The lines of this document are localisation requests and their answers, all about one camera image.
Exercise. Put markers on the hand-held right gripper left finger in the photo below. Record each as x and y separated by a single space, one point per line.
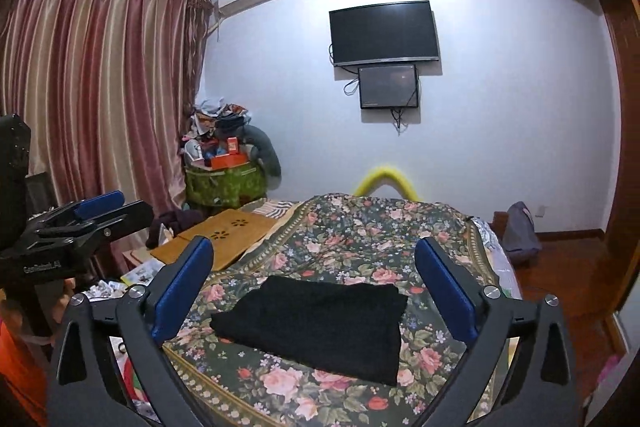
182 287

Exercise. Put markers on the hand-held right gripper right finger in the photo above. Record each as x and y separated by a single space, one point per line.
447 287

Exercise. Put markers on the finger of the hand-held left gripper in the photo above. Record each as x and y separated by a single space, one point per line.
125 217
100 203

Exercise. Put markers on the black t-shirt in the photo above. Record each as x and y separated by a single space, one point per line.
310 327

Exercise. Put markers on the printed paper leaflet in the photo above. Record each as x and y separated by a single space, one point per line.
142 273

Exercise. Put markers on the dark purple cloth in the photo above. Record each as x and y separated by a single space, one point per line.
175 222

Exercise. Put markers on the white printed bed sheet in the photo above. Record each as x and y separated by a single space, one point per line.
492 252

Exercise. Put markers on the wooden folding table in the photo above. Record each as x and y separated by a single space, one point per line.
235 227

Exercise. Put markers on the floral blanket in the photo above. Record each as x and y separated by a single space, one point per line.
350 237

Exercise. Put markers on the orange box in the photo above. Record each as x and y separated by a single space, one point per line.
227 163

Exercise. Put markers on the striped cloth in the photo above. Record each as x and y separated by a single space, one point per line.
272 209

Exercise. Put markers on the pink striped curtain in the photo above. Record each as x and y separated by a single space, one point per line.
100 82

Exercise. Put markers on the yellow foam tube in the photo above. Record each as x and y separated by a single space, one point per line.
387 174

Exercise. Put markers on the small red box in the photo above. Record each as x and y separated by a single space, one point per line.
233 145

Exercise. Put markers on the pile of clutter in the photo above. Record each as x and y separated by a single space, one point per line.
215 122

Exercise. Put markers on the grey plush toy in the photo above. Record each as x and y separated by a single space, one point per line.
265 147

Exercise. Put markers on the wooden bed post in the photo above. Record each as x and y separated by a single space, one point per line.
500 232

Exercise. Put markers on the white wall socket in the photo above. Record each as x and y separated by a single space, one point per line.
541 211

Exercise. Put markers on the small black wall monitor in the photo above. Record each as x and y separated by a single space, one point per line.
389 87

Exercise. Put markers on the large black wall television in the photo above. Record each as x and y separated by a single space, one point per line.
384 33

